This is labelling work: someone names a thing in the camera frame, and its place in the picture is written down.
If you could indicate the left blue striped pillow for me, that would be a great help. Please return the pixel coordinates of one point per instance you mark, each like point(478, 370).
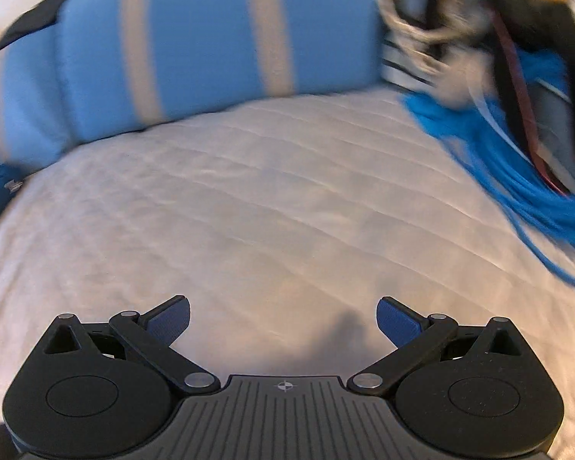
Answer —
point(34, 128)

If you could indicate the blue striped pillow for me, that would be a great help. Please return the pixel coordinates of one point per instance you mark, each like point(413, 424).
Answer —
point(131, 64)
point(34, 128)

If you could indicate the right blue striped pillow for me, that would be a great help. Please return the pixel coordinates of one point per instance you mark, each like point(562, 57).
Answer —
point(131, 64)

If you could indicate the striped cloth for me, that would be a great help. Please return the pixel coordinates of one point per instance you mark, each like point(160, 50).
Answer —
point(398, 70)

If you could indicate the black backpack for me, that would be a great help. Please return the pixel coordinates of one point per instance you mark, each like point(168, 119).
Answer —
point(523, 52)

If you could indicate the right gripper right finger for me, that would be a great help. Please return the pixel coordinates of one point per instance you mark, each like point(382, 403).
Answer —
point(419, 340)

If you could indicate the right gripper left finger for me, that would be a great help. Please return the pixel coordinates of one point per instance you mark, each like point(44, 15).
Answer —
point(149, 337)

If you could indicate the white quilted bed cover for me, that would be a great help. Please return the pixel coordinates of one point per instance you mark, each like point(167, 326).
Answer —
point(283, 222)

